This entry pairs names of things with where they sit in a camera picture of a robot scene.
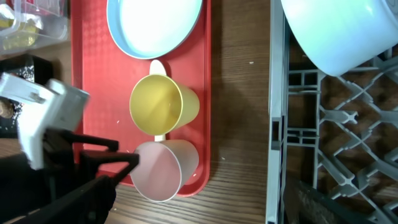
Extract yellow foil wrapper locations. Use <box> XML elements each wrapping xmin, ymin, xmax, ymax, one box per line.
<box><xmin>2</xmin><ymin>21</ymin><xmax>40</xmax><ymax>50</ymax></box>

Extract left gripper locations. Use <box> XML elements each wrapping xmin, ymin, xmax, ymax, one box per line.
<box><xmin>1</xmin><ymin>129</ymin><xmax>139</xmax><ymax>218</ymax></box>

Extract pink cup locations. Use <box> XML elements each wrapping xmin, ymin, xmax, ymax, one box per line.
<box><xmin>130</xmin><ymin>139</ymin><xmax>199</xmax><ymax>203</ymax></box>

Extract white plastic spoon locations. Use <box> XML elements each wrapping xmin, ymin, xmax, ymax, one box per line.
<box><xmin>149</xmin><ymin>60</ymin><xmax>167</xmax><ymax>142</ymax></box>

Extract brown round food piece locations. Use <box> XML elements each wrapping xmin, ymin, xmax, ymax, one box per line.
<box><xmin>0</xmin><ymin>99</ymin><xmax>14</xmax><ymax>119</ymax></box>

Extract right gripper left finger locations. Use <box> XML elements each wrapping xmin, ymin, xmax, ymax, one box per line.
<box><xmin>9</xmin><ymin>175</ymin><xmax>117</xmax><ymax>224</ymax></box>

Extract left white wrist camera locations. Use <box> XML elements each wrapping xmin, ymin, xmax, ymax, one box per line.
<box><xmin>1</xmin><ymin>73</ymin><xmax>90</xmax><ymax>170</ymax></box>

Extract grey dishwasher rack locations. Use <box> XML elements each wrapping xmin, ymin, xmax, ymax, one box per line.
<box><xmin>266</xmin><ymin>1</ymin><xmax>397</xmax><ymax>223</ymax></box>

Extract light blue bowl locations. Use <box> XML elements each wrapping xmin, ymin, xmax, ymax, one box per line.
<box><xmin>281</xmin><ymin>0</ymin><xmax>397</xmax><ymax>77</ymax></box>

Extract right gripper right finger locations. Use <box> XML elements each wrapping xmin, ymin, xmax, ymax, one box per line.
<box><xmin>282</xmin><ymin>177</ymin><xmax>372</xmax><ymax>224</ymax></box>

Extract clear plastic bin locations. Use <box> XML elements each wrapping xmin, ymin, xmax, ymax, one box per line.
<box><xmin>1</xmin><ymin>0</ymin><xmax>69</xmax><ymax>55</ymax></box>

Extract light blue plate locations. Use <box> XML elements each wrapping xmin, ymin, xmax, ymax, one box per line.
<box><xmin>106</xmin><ymin>0</ymin><xmax>203</xmax><ymax>60</ymax></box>

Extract yellow cup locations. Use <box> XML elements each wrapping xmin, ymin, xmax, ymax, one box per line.
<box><xmin>129</xmin><ymin>74</ymin><xmax>200</xmax><ymax>136</ymax></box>

